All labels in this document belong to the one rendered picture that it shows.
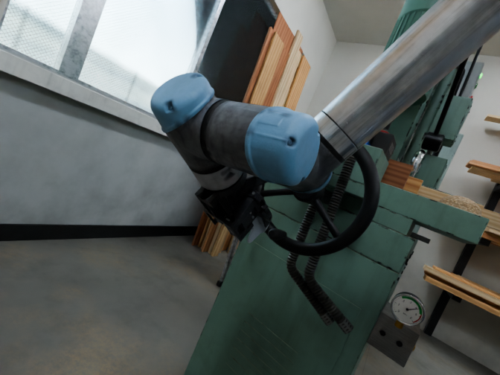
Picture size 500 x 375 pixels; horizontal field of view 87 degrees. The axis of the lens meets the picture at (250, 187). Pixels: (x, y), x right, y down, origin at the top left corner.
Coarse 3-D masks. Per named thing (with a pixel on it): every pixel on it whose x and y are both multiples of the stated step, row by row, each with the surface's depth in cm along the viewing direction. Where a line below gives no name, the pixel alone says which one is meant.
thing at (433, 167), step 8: (424, 160) 90; (432, 160) 89; (440, 160) 87; (424, 168) 90; (432, 168) 88; (440, 168) 87; (416, 176) 90; (424, 176) 89; (432, 176) 88; (440, 176) 87; (424, 184) 89; (432, 184) 88
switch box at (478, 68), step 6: (468, 66) 98; (474, 66) 97; (480, 66) 96; (474, 72) 96; (480, 72) 96; (474, 78) 96; (462, 84) 98; (468, 84) 97; (474, 84) 96; (468, 90) 96; (462, 96) 97; (468, 96) 96
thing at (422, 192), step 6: (420, 192) 75; (426, 192) 75; (432, 192) 74; (432, 198) 74; (438, 198) 73; (486, 210) 67; (486, 216) 67; (492, 216) 66; (498, 216) 66; (492, 222) 66; (498, 222) 66; (492, 228) 67; (498, 228) 65
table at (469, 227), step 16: (336, 176) 64; (352, 192) 62; (384, 192) 67; (400, 192) 65; (400, 208) 64; (416, 208) 62; (432, 208) 61; (448, 208) 59; (416, 224) 78; (432, 224) 60; (448, 224) 59; (464, 224) 57; (480, 224) 56; (464, 240) 59
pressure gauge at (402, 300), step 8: (400, 296) 56; (408, 296) 55; (416, 296) 56; (392, 304) 56; (400, 304) 56; (408, 304) 55; (416, 304) 54; (392, 312) 56; (400, 312) 56; (408, 312) 55; (416, 312) 54; (424, 312) 53; (400, 320) 55; (408, 320) 55; (416, 320) 54; (400, 328) 57
